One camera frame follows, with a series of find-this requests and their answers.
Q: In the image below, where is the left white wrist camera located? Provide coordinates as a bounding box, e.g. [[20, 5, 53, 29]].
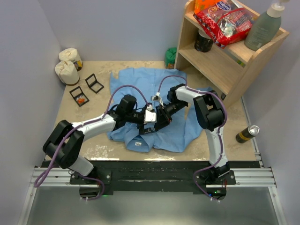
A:
[[144, 104, 157, 124]]

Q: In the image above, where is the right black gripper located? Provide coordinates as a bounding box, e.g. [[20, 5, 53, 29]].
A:
[[154, 100, 187, 131]]

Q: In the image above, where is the green lidded container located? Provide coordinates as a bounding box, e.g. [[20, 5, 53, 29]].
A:
[[165, 47, 177, 69]]

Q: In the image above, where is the purple cable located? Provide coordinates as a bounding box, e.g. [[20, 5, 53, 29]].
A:
[[34, 84, 150, 188], [157, 75, 228, 169]]

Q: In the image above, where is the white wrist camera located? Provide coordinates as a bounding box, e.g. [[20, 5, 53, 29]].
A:
[[144, 104, 157, 124], [150, 92, 164, 106]]

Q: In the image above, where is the blue button shirt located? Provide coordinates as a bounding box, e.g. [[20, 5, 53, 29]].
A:
[[107, 67, 203, 152]]

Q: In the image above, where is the black stand rear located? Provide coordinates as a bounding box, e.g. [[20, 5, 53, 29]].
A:
[[85, 74, 104, 94]]

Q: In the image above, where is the red candy bag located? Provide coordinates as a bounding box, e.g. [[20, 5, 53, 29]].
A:
[[194, 0, 257, 48]]

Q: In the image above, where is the green pump bottle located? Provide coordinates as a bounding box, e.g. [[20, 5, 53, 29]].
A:
[[244, 0, 289, 51]]

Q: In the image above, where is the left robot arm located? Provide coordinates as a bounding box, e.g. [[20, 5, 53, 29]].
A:
[[43, 95, 157, 184]]

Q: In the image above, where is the white cloth bag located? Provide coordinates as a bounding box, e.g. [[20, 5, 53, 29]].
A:
[[59, 48, 83, 71], [54, 60, 80, 85]]

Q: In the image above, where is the black stand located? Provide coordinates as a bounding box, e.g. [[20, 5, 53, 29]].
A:
[[69, 86, 90, 107], [85, 74, 104, 94]]

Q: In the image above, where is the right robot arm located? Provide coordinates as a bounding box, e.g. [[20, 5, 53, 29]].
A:
[[154, 84, 230, 184]]

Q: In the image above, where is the dark jar on shelf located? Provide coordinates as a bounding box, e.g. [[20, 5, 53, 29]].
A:
[[194, 29, 214, 53]]

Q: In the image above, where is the orange snack box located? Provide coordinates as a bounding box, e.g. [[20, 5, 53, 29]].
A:
[[194, 0, 218, 14]]

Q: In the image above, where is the dark glass bottle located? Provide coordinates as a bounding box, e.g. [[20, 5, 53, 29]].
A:
[[236, 125, 260, 143]]

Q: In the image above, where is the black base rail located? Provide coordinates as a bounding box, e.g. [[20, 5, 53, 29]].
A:
[[41, 160, 261, 196]]

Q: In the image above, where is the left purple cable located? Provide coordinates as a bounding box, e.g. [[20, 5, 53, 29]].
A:
[[34, 84, 150, 188]]

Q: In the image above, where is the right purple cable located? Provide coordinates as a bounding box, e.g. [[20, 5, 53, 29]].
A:
[[157, 75, 228, 169]]

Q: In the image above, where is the black stand front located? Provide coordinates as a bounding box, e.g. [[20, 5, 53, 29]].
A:
[[69, 86, 90, 107]]

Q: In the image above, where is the white cloth bag rear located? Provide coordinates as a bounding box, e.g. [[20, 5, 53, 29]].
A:
[[59, 48, 83, 71]]

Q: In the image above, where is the white cloth bag front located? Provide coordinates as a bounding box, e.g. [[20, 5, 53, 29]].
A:
[[54, 60, 80, 85]]

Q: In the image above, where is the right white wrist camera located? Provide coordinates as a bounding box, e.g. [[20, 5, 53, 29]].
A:
[[150, 92, 164, 106]]

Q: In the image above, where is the wooden shelf unit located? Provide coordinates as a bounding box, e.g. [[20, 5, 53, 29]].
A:
[[174, 0, 289, 106]]

